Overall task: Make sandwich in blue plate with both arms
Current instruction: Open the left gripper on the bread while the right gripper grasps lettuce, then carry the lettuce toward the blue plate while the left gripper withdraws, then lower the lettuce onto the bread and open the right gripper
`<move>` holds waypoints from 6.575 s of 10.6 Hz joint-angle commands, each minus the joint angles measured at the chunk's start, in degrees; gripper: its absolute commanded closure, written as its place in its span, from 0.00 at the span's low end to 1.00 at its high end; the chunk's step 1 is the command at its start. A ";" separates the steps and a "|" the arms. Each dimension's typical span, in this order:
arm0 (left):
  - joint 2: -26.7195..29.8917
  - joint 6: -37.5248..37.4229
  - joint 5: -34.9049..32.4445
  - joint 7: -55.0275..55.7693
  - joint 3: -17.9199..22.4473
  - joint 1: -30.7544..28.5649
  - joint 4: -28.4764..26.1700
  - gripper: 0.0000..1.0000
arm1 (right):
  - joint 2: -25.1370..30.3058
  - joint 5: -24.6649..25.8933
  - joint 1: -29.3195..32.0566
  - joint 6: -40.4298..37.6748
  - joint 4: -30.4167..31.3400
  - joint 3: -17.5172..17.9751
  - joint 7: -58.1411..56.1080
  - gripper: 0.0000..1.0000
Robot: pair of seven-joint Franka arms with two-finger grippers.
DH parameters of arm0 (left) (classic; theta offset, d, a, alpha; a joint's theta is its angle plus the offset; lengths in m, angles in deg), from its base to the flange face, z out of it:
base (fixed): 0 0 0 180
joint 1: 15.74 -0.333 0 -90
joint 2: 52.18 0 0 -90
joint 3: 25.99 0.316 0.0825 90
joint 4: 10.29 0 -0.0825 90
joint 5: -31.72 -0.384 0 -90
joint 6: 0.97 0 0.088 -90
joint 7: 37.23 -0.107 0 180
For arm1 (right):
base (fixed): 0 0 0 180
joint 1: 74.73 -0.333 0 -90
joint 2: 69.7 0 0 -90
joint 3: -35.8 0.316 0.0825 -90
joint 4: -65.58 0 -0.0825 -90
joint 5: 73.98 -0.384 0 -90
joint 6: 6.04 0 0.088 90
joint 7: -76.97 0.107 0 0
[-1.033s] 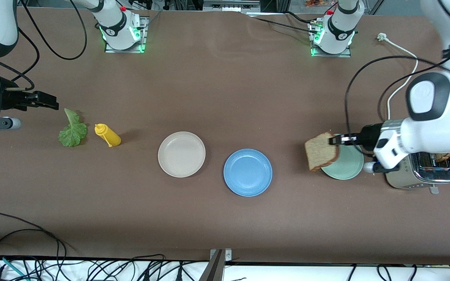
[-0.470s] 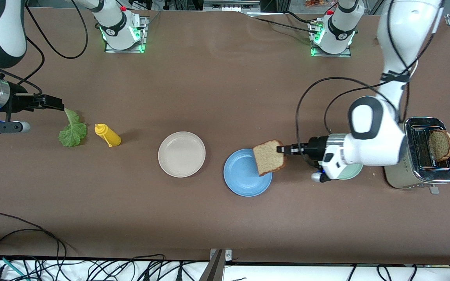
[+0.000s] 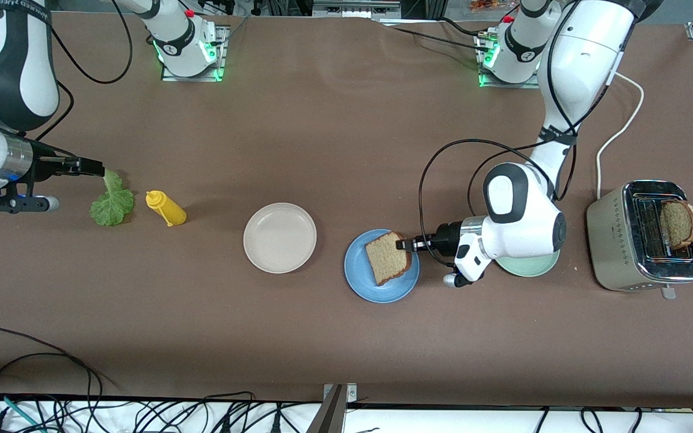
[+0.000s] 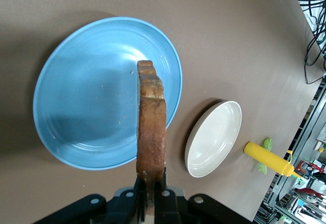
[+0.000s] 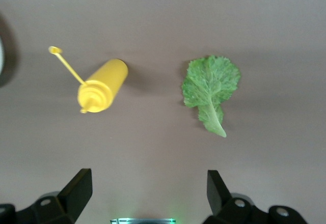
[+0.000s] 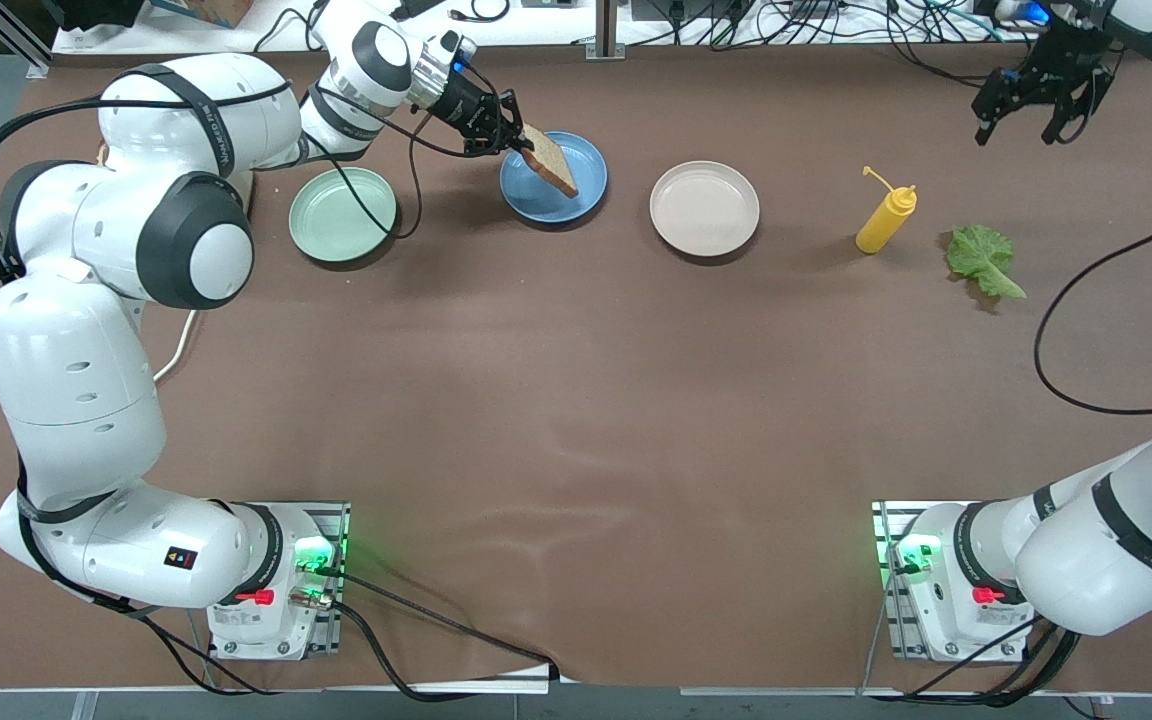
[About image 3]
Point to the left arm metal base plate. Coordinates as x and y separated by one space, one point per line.
506 85

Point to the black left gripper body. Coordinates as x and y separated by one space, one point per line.
446 236

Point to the pale green round plate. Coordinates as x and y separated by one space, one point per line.
533 267

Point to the yellow squeeze bottle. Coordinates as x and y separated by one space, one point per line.
171 210

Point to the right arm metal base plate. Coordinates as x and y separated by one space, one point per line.
193 78

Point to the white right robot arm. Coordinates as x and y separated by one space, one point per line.
15 72

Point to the silver power strip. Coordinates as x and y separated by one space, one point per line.
355 8

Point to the brown bread slice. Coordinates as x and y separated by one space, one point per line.
388 258
680 225

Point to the beige round plate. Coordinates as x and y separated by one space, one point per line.
280 238

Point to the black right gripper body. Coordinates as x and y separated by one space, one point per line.
44 166

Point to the blue round plate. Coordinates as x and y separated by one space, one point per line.
382 293

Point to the orange background item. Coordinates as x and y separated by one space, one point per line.
485 5

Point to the beige steel toaster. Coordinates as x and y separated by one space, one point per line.
614 240

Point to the grey metal bracket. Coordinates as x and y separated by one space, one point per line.
337 394

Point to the green lettuce leaf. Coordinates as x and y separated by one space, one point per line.
110 207

